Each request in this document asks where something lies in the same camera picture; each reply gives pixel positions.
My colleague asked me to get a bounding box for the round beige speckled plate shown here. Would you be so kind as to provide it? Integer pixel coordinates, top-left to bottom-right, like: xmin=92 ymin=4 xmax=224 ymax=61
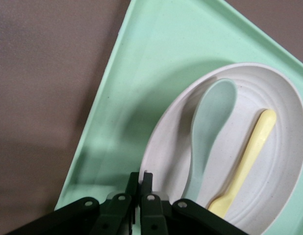
xmin=139 ymin=62 xmax=303 ymax=235

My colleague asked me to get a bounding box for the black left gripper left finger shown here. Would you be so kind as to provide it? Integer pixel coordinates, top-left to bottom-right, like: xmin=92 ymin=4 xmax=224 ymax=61
xmin=4 ymin=172 xmax=140 ymax=235

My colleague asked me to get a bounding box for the brown table cover mat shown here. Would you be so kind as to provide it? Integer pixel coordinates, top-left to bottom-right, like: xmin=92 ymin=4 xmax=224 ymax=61
xmin=0 ymin=0 xmax=303 ymax=235

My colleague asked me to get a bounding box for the mint green rectangular tray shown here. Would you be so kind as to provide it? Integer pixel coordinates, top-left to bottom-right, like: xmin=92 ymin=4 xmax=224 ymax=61
xmin=54 ymin=0 xmax=303 ymax=235

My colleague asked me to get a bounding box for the yellow plastic fork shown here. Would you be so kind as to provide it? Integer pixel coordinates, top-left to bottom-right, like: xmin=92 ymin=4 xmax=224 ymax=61
xmin=207 ymin=109 xmax=277 ymax=219

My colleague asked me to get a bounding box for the grey-green plastic spoon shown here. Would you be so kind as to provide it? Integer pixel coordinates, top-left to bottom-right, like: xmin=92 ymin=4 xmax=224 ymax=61
xmin=183 ymin=78 xmax=238 ymax=204

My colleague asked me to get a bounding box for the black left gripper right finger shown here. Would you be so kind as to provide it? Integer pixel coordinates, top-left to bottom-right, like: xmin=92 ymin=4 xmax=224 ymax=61
xmin=141 ymin=172 xmax=250 ymax=235

